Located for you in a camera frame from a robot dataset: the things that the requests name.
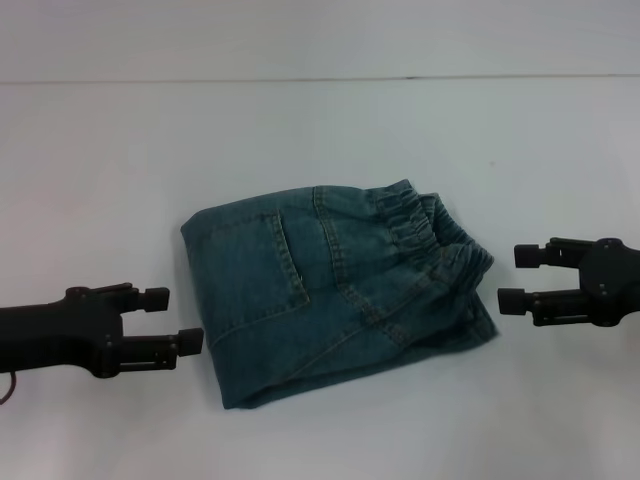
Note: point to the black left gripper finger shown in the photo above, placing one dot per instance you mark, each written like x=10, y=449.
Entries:
x=156, y=299
x=191, y=342

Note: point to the blue denim shorts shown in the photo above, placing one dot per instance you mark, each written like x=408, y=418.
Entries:
x=300, y=300

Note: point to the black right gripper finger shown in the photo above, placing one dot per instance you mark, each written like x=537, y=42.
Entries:
x=511, y=302
x=526, y=256

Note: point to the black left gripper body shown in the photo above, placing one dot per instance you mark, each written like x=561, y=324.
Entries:
x=55, y=335

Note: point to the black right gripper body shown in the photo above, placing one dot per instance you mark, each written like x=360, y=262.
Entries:
x=612, y=280

